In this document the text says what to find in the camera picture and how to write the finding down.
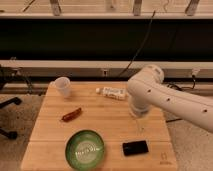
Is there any black office chair base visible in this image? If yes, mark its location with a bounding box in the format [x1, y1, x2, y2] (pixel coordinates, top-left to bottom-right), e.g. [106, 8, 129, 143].
[0, 64, 34, 140]

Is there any red chili pepper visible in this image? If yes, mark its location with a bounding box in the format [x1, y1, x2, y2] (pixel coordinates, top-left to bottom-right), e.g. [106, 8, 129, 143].
[61, 108, 82, 122]

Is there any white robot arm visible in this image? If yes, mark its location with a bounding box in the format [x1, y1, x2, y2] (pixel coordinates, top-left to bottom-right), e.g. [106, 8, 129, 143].
[127, 65, 213, 133]

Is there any black hanging cable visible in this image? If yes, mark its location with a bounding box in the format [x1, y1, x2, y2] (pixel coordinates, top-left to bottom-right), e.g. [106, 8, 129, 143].
[118, 9, 157, 78]

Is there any white wall outlet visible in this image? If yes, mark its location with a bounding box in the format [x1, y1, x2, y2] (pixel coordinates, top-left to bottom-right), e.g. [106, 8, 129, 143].
[102, 69, 109, 77]

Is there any green ceramic bowl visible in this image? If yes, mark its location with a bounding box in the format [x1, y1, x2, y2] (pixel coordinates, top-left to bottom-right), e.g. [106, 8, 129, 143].
[65, 130, 105, 171]

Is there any black rectangular phone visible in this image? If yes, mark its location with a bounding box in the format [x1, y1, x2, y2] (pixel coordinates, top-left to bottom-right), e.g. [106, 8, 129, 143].
[122, 140, 149, 156]

